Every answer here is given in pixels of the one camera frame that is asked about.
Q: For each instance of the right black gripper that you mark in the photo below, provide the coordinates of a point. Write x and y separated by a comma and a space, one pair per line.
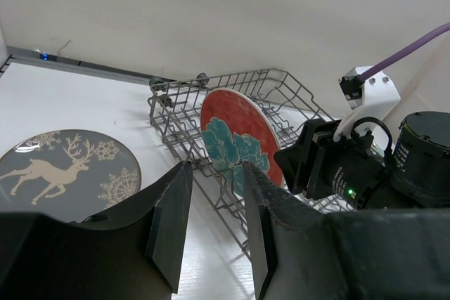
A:
317, 167

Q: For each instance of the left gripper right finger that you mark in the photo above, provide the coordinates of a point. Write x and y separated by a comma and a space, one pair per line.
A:
291, 244

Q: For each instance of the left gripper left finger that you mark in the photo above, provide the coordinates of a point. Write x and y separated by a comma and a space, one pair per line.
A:
137, 245

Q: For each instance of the red plate with teal flower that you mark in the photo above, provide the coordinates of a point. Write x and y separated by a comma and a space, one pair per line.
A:
234, 130

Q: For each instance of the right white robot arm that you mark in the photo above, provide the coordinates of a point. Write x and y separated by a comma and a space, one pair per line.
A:
418, 162

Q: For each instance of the grey plate with deer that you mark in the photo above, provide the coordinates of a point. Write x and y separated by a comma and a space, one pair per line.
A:
68, 174

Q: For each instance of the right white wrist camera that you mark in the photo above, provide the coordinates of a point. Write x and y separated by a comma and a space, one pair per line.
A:
374, 97

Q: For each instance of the grey wire dish rack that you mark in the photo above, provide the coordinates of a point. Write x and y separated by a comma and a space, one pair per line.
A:
175, 108

